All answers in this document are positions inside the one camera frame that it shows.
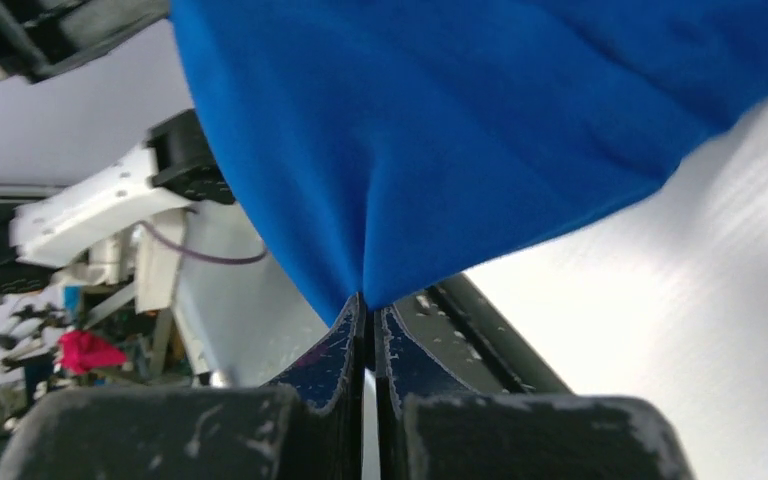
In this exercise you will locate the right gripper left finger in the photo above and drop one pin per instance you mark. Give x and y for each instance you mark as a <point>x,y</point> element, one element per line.
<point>305,423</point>

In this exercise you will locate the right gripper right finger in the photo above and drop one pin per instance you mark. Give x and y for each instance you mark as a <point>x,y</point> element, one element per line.
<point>434,426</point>

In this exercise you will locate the blue panda t shirt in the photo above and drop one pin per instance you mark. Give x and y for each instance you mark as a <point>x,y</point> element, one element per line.
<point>381,146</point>

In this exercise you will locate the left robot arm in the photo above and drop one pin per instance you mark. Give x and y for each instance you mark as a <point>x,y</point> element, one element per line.
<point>172,168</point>

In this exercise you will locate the magenta cloth in background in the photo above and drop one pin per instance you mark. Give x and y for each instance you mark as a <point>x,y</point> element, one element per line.
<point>83,351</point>

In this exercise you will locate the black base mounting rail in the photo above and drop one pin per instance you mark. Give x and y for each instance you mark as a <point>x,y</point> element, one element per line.
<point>468,335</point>

